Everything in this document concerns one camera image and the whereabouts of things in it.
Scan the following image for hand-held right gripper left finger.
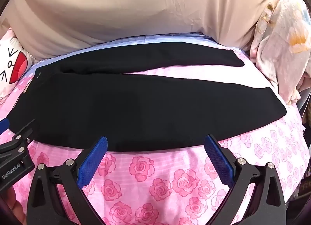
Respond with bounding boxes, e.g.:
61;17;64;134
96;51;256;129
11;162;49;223
26;136;108;225

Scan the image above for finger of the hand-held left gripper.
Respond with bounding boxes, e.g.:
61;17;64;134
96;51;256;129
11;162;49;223
10;119;37;154
0;119;10;133

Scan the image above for pink rose bed sheet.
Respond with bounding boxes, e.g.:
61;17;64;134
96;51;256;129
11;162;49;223
0;32;309;225

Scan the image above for black pants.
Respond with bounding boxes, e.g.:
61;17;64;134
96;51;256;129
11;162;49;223
11;41;287;152

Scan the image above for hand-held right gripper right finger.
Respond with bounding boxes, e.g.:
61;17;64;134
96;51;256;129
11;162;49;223
204;135;287;225

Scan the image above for white patterned pillow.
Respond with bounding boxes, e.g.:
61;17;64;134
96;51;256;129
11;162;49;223
249;0;311;105

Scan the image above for white cartoon face pillow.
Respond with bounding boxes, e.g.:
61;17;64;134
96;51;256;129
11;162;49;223
0;28;33;99

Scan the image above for person's left hand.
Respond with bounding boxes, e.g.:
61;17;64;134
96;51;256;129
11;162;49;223
6;187;27;224

